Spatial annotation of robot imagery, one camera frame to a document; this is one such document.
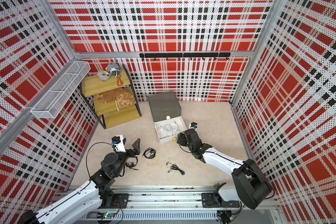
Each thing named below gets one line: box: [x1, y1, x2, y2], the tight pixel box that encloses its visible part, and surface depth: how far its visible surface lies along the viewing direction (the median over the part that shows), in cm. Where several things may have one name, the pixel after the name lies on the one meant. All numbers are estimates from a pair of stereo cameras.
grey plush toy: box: [107, 62, 121, 78], surface depth 88 cm
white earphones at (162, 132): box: [157, 125, 168, 140], surface depth 95 cm
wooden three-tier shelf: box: [79, 63, 142, 130], surface depth 92 cm
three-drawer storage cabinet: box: [147, 91, 189, 144], surface depth 95 cm
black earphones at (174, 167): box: [165, 161, 186, 176], surface depth 87 cm
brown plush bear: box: [94, 87, 136, 108], surface depth 92 cm
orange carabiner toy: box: [117, 77, 124, 87], surface depth 89 cm
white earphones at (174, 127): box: [169, 120, 181, 135], surface depth 96 cm
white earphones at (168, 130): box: [164, 124, 173, 137], surface depth 95 cm
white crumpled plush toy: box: [97, 70, 111, 82], surface depth 87 cm
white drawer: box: [153, 115, 188, 144], surface depth 95 cm
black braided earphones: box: [141, 147, 157, 160], surface depth 93 cm
